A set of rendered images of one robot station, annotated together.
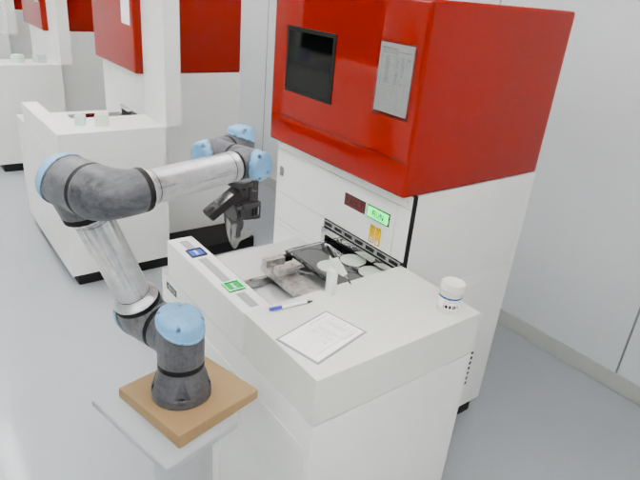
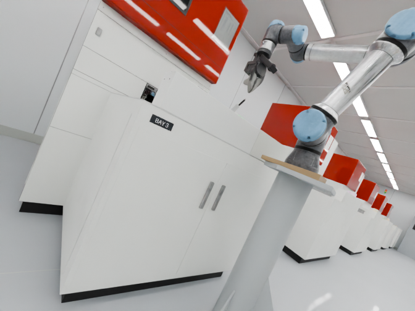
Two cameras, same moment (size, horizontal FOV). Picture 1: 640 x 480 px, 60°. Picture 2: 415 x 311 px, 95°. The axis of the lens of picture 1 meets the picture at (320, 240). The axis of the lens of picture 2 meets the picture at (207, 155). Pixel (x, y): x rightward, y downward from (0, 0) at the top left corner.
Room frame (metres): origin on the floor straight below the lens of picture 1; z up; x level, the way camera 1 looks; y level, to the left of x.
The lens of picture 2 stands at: (1.56, 1.22, 0.77)
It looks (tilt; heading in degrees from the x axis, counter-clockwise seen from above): 3 degrees down; 269
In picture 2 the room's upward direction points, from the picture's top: 24 degrees clockwise
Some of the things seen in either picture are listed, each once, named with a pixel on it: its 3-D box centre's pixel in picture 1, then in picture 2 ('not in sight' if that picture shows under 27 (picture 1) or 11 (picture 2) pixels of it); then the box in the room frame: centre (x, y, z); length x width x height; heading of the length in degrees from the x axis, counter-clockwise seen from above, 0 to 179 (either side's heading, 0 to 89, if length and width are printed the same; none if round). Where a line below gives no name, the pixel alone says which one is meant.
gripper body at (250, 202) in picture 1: (242, 199); (258, 64); (1.51, 0.24, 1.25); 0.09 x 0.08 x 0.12; 129
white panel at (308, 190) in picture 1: (333, 210); (155, 79); (2.06, -0.04, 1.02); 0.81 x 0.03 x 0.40; 39
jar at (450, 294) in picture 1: (450, 295); not in sight; (1.47, -0.41, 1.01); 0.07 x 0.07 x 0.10
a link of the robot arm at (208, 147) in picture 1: (218, 153); (293, 37); (1.41, 0.29, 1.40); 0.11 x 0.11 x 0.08; 54
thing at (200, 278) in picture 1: (214, 289); (213, 120); (1.59, 0.33, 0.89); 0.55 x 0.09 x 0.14; 39
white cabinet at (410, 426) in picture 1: (293, 401); (173, 194); (1.64, 0.04, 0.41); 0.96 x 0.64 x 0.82; 39
